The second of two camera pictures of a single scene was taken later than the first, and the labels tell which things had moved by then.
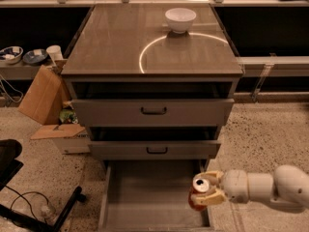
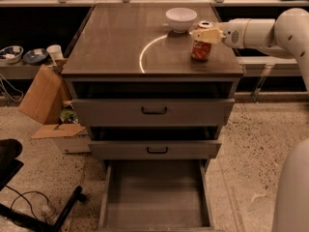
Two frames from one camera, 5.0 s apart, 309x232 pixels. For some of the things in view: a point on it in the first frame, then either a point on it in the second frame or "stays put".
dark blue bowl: [35, 56] stays put
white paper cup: [55, 52] stays put
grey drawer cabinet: [154, 101] stays put
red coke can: [201, 186] to [202, 50]
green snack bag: [68, 115] stays put
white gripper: [235, 182] to [232, 33]
